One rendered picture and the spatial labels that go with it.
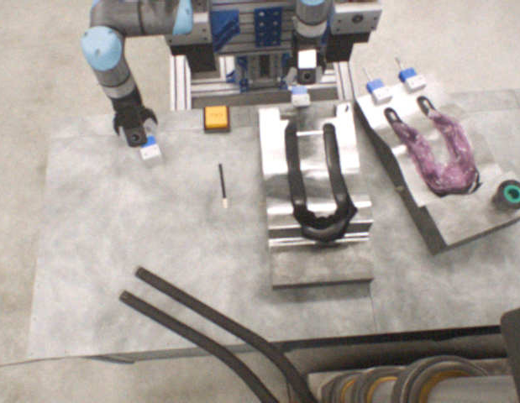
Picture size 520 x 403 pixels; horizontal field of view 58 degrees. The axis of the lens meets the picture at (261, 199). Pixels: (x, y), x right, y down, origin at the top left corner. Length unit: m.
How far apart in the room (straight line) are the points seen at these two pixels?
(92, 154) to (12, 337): 1.07
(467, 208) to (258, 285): 0.57
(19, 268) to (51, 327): 1.02
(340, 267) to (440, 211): 0.29
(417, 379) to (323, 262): 0.74
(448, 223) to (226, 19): 0.88
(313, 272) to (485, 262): 0.47
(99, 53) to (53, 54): 1.82
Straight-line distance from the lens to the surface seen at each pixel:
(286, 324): 1.25
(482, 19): 3.01
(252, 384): 1.14
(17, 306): 2.32
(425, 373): 0.52
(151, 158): 1.37
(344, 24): 1.49
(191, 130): 1.45
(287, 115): 1.38
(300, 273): 1.21
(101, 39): 1.04
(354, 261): 1.24
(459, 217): 1.29
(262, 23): 1.61
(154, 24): 1.10
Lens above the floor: 2.04
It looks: 68 degrees down
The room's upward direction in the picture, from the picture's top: 1 degrees counter-clockwise
